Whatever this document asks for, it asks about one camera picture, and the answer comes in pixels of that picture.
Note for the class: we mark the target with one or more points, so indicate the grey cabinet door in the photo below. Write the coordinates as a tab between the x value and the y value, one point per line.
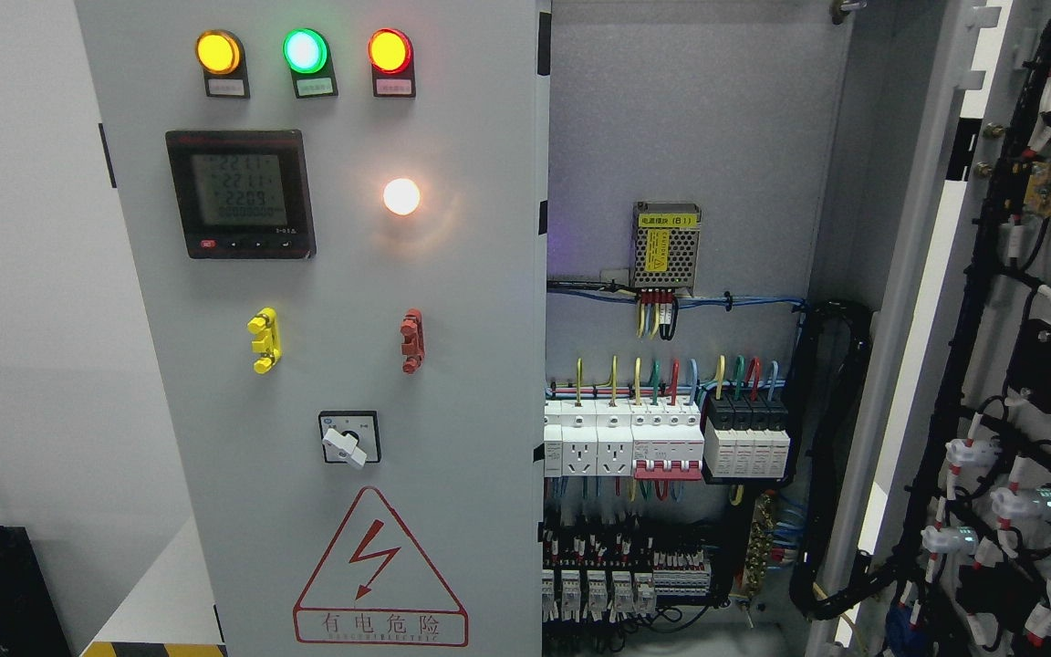
471	259
971	496

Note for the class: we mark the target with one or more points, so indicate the green indicator light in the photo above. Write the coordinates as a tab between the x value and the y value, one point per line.
310	64

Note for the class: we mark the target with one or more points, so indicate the metal mesh power supply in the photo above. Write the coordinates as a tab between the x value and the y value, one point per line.
666	238

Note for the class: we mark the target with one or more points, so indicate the grey electrical cabinet body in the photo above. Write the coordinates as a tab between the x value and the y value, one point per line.
814	136

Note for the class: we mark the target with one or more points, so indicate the black digital power meter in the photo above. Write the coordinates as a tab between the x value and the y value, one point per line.
242	194

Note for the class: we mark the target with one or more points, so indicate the yellow terminal post block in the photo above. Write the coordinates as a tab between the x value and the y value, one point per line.
263	328

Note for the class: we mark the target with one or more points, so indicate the white rotary selector switch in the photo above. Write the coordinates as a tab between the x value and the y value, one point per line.
350	437

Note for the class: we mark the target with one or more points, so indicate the yellow indicator light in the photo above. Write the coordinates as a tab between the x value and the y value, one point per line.
222	59

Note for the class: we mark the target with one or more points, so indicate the white glowing indicator light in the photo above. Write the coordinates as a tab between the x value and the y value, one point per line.
401	196

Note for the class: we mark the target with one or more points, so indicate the black white surge protector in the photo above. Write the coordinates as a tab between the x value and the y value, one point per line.
746	440

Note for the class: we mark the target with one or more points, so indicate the red indicator light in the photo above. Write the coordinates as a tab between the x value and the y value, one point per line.
391	57

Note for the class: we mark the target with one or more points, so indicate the red electric hazard warning sticker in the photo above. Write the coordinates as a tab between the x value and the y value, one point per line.
376	586

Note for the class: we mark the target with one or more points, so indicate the red terminal post block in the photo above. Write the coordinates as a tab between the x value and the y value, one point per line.
413	345

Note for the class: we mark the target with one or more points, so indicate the white socket breaker row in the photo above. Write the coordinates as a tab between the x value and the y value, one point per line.
651	441

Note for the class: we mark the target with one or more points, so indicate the black relay terminal row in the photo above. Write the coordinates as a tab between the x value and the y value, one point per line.
593	571

